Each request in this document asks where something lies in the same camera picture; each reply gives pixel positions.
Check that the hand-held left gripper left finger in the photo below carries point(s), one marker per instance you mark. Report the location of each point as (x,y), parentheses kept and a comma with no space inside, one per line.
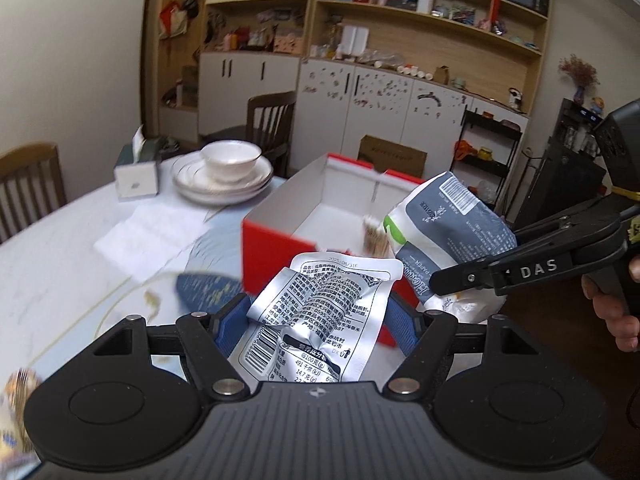
(235,322)

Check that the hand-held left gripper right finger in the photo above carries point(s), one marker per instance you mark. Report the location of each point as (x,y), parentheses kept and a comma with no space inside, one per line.
(402,325)

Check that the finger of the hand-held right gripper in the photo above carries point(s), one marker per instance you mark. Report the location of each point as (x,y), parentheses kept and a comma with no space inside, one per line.
(560,227)
(530,266)

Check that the silver foil packet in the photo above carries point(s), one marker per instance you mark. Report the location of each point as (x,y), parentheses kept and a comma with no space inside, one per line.
(320,310)

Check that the red cardboard box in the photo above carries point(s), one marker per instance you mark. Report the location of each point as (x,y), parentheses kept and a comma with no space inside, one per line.
(270,245)

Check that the cotton swab pack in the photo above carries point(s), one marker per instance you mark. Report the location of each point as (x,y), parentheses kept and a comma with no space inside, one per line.
(375,237)

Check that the blue grey tissue pack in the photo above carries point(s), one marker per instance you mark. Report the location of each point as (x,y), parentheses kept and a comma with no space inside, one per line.
(450,220)

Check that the person's right hand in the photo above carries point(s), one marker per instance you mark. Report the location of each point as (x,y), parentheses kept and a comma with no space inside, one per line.
(617,322)

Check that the black tall stand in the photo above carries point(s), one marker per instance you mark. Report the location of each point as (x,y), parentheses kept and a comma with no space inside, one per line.
(575,175)

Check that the dried flowers in vase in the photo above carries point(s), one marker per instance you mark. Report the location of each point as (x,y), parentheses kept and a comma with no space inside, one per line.
(580,75)

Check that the black metal rack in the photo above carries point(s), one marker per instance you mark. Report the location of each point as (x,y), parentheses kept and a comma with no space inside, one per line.
(487,160)

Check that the white paper napkin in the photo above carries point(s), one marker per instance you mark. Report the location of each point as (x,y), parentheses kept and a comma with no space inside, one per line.
(150,237)

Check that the white ceramic plate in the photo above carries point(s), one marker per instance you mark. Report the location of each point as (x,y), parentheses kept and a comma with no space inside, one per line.
(220,199)
(187,175)

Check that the white ceramic bowl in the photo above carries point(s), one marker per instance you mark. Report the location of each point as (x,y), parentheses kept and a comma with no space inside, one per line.
(230,162)

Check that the brown cardboard box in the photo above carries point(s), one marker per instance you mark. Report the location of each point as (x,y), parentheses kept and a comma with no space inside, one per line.
(392,157)

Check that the green white tissue box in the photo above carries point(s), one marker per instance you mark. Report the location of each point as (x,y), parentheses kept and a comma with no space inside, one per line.
(135,180)

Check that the dark wooden chair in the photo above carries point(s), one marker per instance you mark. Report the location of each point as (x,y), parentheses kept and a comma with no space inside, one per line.
(270,120)

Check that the brown wooden slatted chair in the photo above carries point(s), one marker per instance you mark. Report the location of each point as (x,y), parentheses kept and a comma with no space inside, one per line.
(27,190)

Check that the hanging bags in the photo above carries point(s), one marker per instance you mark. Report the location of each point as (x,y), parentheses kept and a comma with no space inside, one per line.
(175,17)

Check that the wooden wall cabinet unit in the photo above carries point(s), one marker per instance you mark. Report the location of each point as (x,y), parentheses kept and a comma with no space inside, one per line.
(380,90)

